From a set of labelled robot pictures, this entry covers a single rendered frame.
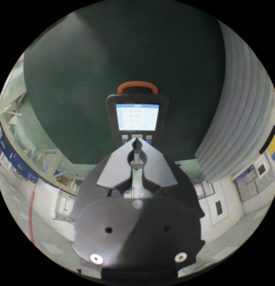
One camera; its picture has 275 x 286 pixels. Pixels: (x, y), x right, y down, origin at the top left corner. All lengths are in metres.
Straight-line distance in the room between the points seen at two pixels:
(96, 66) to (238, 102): 0.22
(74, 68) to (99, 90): 0.06
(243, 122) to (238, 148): 0.04
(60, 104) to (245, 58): 0.33
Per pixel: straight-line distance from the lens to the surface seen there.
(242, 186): 4.83
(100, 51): 0.15
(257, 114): 0.16
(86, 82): 0.16
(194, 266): 0.32
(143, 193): 0.63
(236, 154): 0.18
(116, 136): 0.15
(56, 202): 2.10
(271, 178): 4.29
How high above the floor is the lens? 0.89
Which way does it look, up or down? 45 degrees down
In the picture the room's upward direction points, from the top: 179 degrees clockwise
